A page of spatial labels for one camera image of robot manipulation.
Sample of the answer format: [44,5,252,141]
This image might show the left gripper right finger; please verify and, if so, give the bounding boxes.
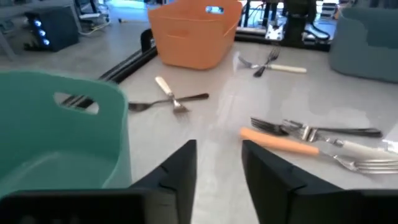
[241,140,352,224]

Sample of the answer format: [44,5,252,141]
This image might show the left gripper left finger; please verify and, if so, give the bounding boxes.
[130,139,198,224]

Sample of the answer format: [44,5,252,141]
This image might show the orange-handled fork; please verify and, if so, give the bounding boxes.
[239,126,398,175]

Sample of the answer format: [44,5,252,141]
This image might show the white-handled fork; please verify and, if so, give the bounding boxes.
[154,76,190,115]
[238,55,308,75]
[281,119,398,160]

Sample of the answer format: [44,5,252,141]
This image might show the black metal fork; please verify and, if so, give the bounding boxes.
[252,46,281,78]
[127,92,210,113]
[250,116,383,139]

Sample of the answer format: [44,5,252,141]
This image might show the orange plastic bin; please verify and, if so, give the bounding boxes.
[147,0,243,71]

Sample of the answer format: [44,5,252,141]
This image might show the teal plastic bin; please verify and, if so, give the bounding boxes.
[0,70,133,200]

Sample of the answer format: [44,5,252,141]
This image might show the grey-blue plastic bin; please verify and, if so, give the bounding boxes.
[328,6,398,84]

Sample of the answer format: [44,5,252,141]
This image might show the black computer tower blue lights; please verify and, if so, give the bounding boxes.
[24,5,80,53]

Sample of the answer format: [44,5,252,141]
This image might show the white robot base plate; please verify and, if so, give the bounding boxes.
[264,23,284,41]

